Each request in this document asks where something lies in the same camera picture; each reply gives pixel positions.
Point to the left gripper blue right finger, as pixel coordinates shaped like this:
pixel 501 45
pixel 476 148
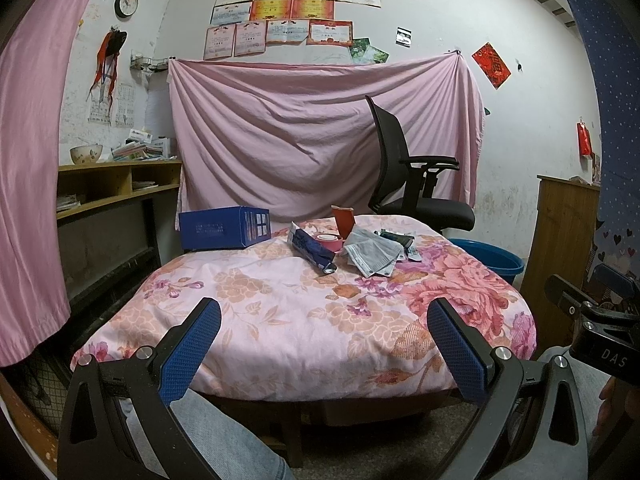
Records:
pixel 464 349

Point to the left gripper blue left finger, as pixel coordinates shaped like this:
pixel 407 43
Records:
pixel 184 347

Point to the blue cardboard box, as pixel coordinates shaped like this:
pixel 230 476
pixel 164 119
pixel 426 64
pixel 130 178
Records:
pixel 224 228

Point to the dark patterned packet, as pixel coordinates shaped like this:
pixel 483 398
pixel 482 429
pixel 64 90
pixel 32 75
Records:
pixel 407 242

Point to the dark blue foil wrapper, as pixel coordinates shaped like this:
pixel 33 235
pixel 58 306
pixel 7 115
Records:
pixel 315 253

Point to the grey cloth mask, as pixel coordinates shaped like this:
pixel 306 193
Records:
pixel 372 254

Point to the red paper bag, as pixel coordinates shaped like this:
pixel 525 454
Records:
pixel 344 219

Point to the person's right hand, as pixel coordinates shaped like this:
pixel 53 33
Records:
pixel 617 398

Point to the blue plastic bucket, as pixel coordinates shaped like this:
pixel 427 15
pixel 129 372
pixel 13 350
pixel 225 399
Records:
pixel 507 265

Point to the wooden cabinet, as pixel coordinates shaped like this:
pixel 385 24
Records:
pixel 566 221

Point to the floral pink tablecloth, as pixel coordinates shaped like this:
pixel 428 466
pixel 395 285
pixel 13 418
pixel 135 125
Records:
pixel 290 333

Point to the person's jeans leg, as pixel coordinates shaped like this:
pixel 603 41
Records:
pixel 227 446

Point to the wooden shelf unit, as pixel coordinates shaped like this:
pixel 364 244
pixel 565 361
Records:
pixel 109 216

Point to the stack of papers on shelf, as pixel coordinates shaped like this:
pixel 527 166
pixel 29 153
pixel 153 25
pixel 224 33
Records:
pixel 141 145

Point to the black office chair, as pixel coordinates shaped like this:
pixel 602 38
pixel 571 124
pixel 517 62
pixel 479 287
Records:
pixel 406 183

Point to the ceramic bowl on shelf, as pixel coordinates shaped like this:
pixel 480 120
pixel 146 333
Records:
pixel 86 154

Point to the blue starry curtain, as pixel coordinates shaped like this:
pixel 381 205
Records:
pixel 613 56

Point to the pink curtain left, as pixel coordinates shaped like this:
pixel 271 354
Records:
pixel 34 63

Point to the red packet hanging on wall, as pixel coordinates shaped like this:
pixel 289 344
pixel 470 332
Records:
pixel 584 140

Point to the pink sheet on wall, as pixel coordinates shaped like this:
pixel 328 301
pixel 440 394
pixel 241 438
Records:
pixel 300 139

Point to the red feather wall ornament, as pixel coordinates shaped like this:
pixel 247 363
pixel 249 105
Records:
pixel 107 56

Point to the red diamond wall poster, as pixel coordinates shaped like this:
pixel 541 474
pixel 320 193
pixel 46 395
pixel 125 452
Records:
pixel 492 65

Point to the certificates on wall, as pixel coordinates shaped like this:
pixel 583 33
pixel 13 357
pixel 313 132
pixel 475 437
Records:
pixel 248 27

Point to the round wall clock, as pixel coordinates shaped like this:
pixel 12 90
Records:
pixel 125 8

